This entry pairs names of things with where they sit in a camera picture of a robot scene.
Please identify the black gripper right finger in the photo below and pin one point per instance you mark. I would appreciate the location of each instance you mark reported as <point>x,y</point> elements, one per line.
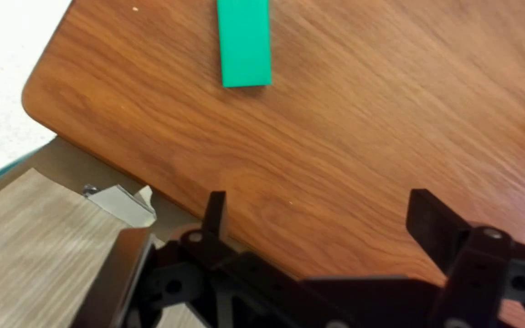
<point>436,228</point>

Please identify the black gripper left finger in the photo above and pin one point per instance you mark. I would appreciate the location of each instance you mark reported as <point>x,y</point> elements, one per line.
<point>216,212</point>

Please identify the green rectangular block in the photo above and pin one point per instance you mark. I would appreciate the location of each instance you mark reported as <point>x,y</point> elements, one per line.
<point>245,43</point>

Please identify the brown cardboard box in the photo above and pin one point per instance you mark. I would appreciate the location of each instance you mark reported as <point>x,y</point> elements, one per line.
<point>63,161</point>

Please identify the light wood panel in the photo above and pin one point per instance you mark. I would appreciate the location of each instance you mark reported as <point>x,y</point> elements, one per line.
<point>26,256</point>

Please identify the white bracket piece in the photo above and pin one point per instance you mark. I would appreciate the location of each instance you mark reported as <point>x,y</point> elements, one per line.
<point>123,203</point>

